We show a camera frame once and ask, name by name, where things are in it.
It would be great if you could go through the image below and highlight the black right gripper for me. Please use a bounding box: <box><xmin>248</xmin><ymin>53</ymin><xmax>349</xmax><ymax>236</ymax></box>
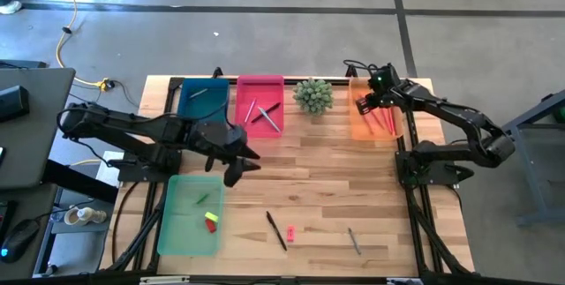
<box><xmin>355</xmin><ymin>62</ymin><xmax>402</xmax><ymax>117</ymax></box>

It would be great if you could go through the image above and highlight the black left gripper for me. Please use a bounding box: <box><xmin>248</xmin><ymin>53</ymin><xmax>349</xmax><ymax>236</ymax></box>
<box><xmin>188</xmin><ymin>119</ymin><xmax>263</xmax><ymax>189</ymax></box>

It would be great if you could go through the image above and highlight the teal pen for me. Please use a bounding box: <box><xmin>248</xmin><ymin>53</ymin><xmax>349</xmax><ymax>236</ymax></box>
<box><xmin>257</xmin><ymin>106</ymin><xmax>283</xmax><ymax>134</ymax></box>

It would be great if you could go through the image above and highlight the silver pen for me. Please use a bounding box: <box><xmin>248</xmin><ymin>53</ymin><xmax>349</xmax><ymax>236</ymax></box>
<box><xmin>242</xmin><ymin>97</ymin><xmax>258</xmax><ymax>130</ymax></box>

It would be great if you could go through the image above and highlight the black pen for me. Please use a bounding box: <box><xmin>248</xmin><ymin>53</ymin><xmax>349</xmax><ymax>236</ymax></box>
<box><xmin>265</xmin><ymin>210</ymin><xmax>289</xmax><ymax>252</ymax></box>
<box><xmin>250</xmin><ymin>101</ymin><xmax>283</xmax><ymax>124</ymax></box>

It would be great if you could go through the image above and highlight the orange translucent plastic bin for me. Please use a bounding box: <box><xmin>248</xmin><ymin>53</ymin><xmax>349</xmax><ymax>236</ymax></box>
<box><xmin>348</xmin><ymin>77</ymin><xmax>405</xmax><ymax>141</ymax></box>

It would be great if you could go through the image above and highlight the artificial succulent in white pot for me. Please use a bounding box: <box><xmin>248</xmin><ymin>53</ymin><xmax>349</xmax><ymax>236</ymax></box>
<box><xmin>292</xmin><ymin>77</ymin><xmax>335</xmax><ymax>117</ymax></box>

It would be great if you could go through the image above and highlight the blue plastic bin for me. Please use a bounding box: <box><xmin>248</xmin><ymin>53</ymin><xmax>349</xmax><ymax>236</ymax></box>
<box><xmin>176</xmin><ymin>77</ymin><xmax>231</xmax><ymax>127</ymax></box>

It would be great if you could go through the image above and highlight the pink translucent plastic bin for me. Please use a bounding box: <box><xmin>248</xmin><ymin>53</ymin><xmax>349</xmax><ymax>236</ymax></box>
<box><xmin>233</xmin><ymin>74</ymin><xmax>286</xmax><ymax>139</ymax></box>

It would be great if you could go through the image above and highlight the green translucent plastic bin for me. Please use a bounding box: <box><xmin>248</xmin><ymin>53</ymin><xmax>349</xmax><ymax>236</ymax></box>
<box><xmin>156</xmin><ymin>174</ymin><xmax>226</xmax><ymax>258</ymax></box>

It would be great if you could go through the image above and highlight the white label strip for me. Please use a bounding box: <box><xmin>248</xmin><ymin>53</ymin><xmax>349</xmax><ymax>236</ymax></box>
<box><xmin>139</xmin><ymin>275</ymin><xmax>191</xmax><ymax>285</ymax></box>

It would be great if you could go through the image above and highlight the black desk leg beam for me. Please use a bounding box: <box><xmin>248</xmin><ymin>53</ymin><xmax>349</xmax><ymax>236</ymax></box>
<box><xmin>41</xmin><ymin>159</ymin><xmax>120</xmax><ymax>205</ymax></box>

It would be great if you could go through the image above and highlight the dark grey desk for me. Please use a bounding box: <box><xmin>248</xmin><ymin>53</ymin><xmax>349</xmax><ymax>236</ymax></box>
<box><xmin>0</xmin><ymin>66</ymin><xmax>77</xmax><ymax>191</ymax></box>

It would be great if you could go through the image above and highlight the black computer mouse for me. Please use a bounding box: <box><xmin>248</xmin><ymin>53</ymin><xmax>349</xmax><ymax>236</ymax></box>
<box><xmin>0</xmin><ymin>218</ymin><xmax>41</xmax><ymax>265</ymax></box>

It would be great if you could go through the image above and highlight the black box on desk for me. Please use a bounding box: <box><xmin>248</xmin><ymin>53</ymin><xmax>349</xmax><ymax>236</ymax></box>
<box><xmin>0</xmin><ymin>84</ymin><xmax>31</xmax><ymax>124</ymax></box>

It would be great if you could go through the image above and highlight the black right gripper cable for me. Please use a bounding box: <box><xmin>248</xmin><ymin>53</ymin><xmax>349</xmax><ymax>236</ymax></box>
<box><xmin>343</xmin><ymin>58</ymin><xmax>383</xmax><ymax>74</ymax></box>

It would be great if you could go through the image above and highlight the blue-grey metal cart frame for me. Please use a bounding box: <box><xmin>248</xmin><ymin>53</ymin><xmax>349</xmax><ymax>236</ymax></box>
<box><xmin>485</xmin><ymin>88</ymin><xmax>565</xmax><ymax>229</ymax></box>

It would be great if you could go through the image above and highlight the yellow floor cable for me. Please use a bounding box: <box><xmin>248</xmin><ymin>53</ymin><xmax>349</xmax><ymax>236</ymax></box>
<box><xmin>52</xmin><ymin>0</ymin><xmax>111</xmax><ymax>90</ymax></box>

